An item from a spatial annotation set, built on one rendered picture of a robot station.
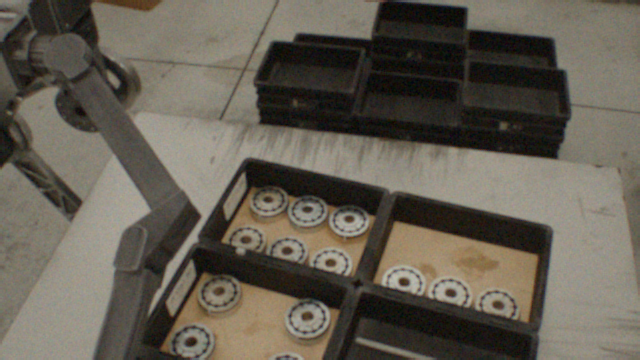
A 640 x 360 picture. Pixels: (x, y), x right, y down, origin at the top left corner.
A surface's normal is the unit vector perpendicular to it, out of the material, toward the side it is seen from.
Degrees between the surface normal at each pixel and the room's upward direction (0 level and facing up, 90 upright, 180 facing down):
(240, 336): 0
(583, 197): 0
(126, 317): 21
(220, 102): 0
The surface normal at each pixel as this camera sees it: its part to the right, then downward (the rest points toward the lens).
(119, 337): -0.04, -0.40
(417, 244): -0.03, -0.69
